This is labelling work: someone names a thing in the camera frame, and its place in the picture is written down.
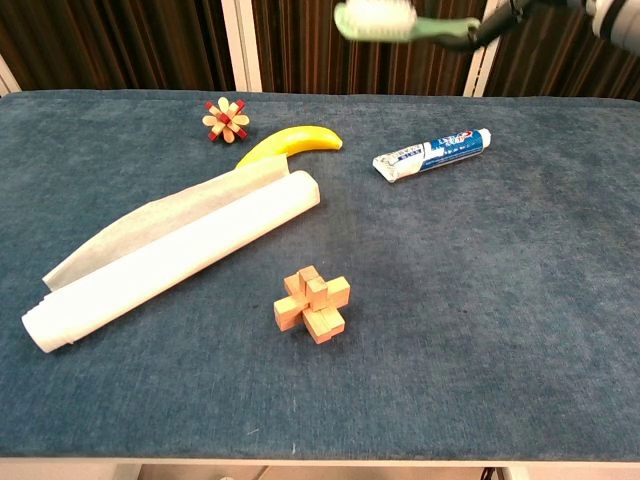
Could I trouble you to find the dark ribbed curtain panel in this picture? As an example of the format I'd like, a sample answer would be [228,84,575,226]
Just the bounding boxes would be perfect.
[251,0,477,97]
[483,0,640,102]
[0,0,237,94]

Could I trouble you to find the red beige wooden ball puzzle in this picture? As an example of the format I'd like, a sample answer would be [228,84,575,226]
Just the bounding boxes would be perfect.
[201,97,251,147]

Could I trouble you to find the plain wooden burr puzzle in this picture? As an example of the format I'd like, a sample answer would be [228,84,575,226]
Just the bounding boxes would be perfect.
[272,265,352,347]

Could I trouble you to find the yellow banana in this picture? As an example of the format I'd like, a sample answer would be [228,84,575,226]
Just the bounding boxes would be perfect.
[234,124,346,172]

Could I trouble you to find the blue white toothpaste tube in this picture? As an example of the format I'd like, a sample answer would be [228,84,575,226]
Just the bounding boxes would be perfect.
[372,127,493,186]

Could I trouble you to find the green brush white bristles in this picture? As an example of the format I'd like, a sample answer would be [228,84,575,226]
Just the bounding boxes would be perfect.
[333,0,483,43]

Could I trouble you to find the blue table cloth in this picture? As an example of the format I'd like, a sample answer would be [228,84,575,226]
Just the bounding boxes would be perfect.
[0,89,640,462]

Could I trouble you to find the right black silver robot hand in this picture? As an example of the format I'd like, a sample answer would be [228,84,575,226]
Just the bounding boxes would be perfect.
[466,0,640,55]

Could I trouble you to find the white frame post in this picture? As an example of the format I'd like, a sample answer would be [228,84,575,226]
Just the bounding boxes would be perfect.
[220,0,264,94]
[0,52,22,97]
[463,0,504,99]

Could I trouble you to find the white rolled paper sheet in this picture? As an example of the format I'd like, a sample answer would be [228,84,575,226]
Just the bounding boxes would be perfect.
[20,154,322,355]

